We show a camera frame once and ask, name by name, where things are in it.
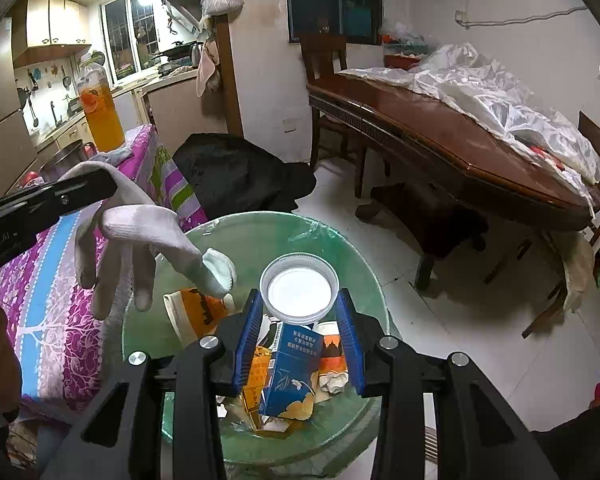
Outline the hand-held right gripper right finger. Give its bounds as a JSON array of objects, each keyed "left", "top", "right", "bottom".
[{"left": 336, "top": 287, "right": 548, "bottom": 480}]

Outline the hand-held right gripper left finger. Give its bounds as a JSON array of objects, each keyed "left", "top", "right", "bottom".
[{"left": 40, "top": 289, "right": 265, "bottom": 480}]

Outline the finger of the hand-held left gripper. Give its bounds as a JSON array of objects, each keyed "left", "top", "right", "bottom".
[{"left": 30, "top": 167, "right": 118, "bottom": 221}]

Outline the white plastic lid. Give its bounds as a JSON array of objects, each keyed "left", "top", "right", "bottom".
[{"left": 259, "top": 254, "right": 340, "bottom": 324}]

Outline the trash bin with green bag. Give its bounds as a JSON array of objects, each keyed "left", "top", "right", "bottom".
[{"left": 121, "top": 210, "right": 401, "bottom": 478}]

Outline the brown print paper cup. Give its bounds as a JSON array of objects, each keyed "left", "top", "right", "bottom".
[{"left": 313, "top": 320, "right": 350, "bottom": 375}]

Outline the metal pot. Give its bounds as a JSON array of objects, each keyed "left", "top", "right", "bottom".
[{"left": 39, "top": 140, "right": 98, "bottom": 183}]

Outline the crumpled paper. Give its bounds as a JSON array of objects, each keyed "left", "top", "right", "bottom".
[{"left": 317, "top": 370, "right": 351, "bottom": 394}]

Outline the yellow carton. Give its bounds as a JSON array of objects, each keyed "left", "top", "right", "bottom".
[{"left": 240, "top": 347, "right": 273, "bottom": 431}]

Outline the blue cigarette box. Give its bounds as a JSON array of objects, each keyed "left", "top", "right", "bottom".
[{"left": 257, "top": 321, "right": 323, "bottom": 418}]

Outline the orange and white paper cup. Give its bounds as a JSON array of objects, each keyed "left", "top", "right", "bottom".
[{"left": 162, "top": 287, "right": 236, "bottom": 346}]

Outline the orange drink bottle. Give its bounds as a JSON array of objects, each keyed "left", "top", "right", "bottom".
[{"left": 76, "top": 52, "right": 126, "bottom": 153}]

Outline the grey refrigerator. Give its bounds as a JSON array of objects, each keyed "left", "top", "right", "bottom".
[{"left": 0, "top": 17, "right": 38, "bottom": 201}]

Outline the purple floral tablecloth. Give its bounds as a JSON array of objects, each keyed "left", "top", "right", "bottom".
[{"left": 0, "top": 125, "right": 208, "bottom": 411}]

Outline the dark stool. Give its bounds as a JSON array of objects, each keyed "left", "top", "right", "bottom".
[{"left": 355, "top": 182, "right": 488, "bottom": 291}]

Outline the black cloth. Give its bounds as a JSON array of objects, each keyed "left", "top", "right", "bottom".
[{"left": 172, "top": 133, "right": 317, "bottom": 223}]

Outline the kitchen window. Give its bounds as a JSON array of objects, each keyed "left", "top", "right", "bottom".
[{"left": 100, "top": 0, "right": 161, "bottom": 83}]

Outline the black wok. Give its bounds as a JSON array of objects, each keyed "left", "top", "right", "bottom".
[{"left": 157, "top": 42, "right": 196, "bottom": 59}]

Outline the hanging pink cloth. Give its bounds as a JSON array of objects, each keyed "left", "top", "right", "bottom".
[{"left": 196, "top": 40, "right": 222, "bottom": 98}]

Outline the range hood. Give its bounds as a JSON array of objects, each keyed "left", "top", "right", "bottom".
[{"left": 155, "top": 0, "right": 201, "bottom": 31}]

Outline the wooden dining table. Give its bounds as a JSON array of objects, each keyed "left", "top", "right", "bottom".
[{"left": 306, "top": 67, "right": 600, "bottom": 291}]

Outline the white plastic sheet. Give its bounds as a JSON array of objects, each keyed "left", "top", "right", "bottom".
[{"left": 340, "top": 42, "right": 600, "bottom": 183}]

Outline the red bowl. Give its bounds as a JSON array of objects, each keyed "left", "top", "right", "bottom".
[{"left": 382, "top": 52, "right": 423, "bottom": 68}]

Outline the pile of plastic bags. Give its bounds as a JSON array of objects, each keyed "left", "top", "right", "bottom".
[{"left": 380, "top": 22, "right": 431, "bottom": 56}]

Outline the dark window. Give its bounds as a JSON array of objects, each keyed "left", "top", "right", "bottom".
[{"left": 284, "top": 0, "right": 383, "bottom": 43}]

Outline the wall cabinet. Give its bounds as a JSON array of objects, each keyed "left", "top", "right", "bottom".
[{"left": 11, "top": 0, "right": 93, "bottom": 68}]

